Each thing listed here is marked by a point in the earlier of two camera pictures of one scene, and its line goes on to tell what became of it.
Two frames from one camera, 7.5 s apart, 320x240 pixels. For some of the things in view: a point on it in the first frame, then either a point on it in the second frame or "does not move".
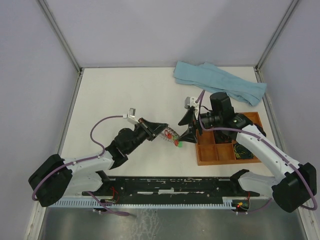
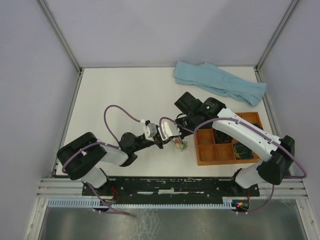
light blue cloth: [206, 75] does not move
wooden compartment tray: [209, 153] does not move
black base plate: [231, 186] does not move
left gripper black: [147, 130] to [158, 143]
